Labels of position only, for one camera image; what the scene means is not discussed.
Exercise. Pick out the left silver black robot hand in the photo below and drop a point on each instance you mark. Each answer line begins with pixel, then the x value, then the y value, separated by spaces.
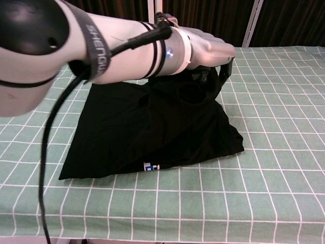
pixel 210 50

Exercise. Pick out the black garment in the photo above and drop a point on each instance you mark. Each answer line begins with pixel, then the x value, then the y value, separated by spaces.
pixel 152 127

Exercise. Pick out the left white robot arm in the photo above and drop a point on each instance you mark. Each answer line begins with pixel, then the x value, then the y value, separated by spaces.
pixel 127 59

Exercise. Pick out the dark pleated curtain panel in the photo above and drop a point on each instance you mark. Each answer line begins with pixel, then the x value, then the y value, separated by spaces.
pixel 114 7
pixel 203 15
pixel 292 23

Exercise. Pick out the green white checked tablecloth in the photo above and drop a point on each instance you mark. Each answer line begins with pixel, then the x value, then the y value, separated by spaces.
pixel 254 178

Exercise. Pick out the white frame post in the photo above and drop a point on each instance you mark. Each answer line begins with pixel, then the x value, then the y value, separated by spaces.
pixel 155 6
pixel 251 25

